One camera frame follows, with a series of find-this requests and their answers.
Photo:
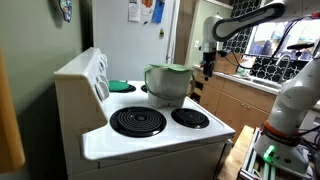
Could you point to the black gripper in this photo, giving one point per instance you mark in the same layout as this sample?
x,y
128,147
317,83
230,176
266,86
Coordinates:
x,y
209,57

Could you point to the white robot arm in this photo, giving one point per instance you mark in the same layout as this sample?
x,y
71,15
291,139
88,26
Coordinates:
x,y
298,94

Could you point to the cardboard box on counter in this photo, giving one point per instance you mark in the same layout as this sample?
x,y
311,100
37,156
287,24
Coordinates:
x,y
227,64

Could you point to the wooden kitchen base cabinets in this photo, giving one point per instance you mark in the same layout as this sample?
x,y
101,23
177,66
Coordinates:
x,y
234,103

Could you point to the small front coil burner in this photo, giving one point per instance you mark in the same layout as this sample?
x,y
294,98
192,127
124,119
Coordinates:
x,y
190,118

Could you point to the blue paper on fridge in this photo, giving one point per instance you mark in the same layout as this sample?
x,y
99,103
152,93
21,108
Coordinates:
x,y
158,11

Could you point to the white refrigerator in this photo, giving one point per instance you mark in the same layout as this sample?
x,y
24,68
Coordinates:
x,y
130,46

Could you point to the white paper on fridge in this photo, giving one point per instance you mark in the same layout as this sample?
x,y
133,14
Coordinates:
x,y
134,10

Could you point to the green silicone pot holder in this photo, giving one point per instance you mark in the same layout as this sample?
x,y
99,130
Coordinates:
x,y
115,85

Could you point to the large front coil burner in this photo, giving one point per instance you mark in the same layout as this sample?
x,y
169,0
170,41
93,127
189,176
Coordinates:
x,y
138,122

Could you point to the white electric stove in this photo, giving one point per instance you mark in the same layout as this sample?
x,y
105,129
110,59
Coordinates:
x,y
93,150

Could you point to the wooden board left edge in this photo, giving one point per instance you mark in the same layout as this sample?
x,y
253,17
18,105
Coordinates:
x,y
11,149

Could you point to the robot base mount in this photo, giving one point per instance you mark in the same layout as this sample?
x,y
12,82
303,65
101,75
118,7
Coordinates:
x,y
274,163

